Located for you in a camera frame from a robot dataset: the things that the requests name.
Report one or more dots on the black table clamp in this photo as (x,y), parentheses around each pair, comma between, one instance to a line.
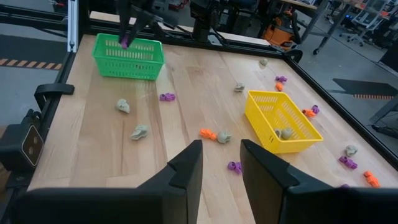
(53,90)

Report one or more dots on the orange machine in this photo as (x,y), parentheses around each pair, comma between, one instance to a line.
(278,32)

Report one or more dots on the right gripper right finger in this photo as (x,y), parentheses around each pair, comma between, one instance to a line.
(280,193)

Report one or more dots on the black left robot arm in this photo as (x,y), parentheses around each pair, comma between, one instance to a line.
(202,25)

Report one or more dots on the yellow plastic basket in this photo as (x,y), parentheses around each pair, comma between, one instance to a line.
(261,124)

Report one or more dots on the beige plastic skull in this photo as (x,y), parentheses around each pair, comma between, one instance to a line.
(239,87)
(140,132)
(224,137)
(123,105)
(277,133)
(286,133)
(351,150)
(263,61)

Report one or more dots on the silver aluminium profile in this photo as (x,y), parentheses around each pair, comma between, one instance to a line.
(72,25)

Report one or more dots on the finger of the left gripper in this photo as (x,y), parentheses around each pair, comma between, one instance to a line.
(124,21)
(140,25)

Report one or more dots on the orange plastic toy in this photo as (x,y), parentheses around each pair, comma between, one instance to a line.
(279,86)
(207,133)
(371,179)
(308,112)

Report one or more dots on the black table-level camera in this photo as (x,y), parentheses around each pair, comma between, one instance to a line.
(21,146)

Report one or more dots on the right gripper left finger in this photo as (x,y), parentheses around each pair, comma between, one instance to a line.
(174,193)

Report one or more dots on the black mat orange stripes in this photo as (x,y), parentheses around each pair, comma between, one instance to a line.
(31,46)
(363,85)

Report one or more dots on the purple plastic toy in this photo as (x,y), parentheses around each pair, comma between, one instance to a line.
(315,109)
(125,42)
(280,79)
(348,162)
(167,97)
(234,167)
(343,186)

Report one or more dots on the green plastic basket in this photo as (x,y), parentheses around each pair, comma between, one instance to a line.
(130,67)

